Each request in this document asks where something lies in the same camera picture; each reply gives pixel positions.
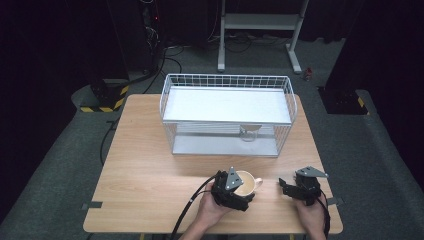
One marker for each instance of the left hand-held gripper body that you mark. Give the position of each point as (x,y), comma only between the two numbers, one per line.
(223,190)

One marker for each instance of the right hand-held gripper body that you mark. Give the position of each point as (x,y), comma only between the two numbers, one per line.
(308,190)

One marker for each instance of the cream ceramic cup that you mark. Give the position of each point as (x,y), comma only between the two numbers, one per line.
(249,185)

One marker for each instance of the person's left hand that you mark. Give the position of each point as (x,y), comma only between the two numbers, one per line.
(210,211)

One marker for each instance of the person's right hand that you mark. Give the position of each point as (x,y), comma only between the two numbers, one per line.
(311,218)

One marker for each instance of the grey tape strip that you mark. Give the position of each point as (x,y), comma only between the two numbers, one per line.
(92,205)
(334,201)

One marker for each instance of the black yellow striped stand base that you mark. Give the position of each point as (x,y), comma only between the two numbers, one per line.
(106,96)
(343,101)

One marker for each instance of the small red object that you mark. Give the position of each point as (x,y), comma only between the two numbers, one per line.
(308,74)

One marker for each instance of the white metal stand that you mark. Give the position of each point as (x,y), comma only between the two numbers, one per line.
(260,21)

